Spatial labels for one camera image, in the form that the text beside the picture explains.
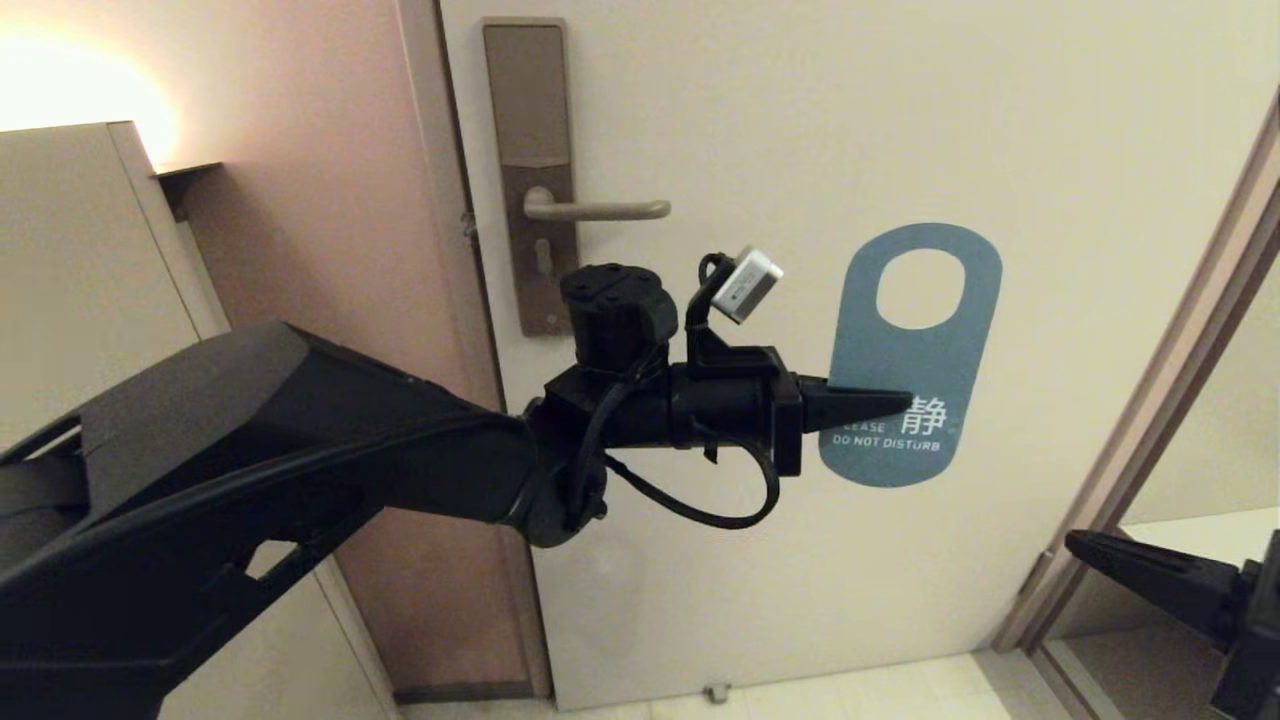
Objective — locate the brown door lock plate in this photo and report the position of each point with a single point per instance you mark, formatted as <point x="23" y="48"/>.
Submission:
<point x="525" y="100"/>

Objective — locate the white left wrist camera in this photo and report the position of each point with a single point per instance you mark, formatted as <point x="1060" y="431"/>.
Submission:
<point x="745" y="285"/>

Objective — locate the white room door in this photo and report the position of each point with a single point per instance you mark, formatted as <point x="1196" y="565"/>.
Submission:
<point x="750" y="150"/>

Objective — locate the closet base board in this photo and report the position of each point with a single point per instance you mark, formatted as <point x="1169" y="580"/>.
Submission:
<point x="1120" y="680"/>

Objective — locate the small metal floor doorstop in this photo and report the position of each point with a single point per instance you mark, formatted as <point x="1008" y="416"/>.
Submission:
<point x="717" y="693"/>

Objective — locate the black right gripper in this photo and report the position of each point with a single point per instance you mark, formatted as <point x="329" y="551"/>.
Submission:
<point x="1255" y="640"/>

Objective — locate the black left camera bracket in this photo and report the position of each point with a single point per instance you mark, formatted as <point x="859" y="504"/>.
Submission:
<point x="712" y="345"/>

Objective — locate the white closet shelf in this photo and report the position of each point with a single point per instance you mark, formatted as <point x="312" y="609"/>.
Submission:
<point x="1230" y="528"/>

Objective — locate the beige cabinet panel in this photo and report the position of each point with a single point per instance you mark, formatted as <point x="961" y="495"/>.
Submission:
<point x="90" y="280"/>

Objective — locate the brown skirting board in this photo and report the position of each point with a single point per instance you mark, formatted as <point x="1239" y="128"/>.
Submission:
<point x="460" y="693"/>

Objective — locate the dark brown wall ledge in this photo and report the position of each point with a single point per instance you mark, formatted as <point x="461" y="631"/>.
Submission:
<point x="185" y="188"/>

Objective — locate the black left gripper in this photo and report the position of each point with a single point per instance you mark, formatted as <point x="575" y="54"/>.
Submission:
<point x="720" y="410"/>

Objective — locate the blue do-not-disturb door hanger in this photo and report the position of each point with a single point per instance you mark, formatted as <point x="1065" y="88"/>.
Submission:
<point x="975" y="350"/>

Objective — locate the small closet frame bracket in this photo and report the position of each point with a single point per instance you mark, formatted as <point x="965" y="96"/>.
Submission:
<point x="1036" y="575"/>

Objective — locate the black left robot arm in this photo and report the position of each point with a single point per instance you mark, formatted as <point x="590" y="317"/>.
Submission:
<point x="250" y="430"/>

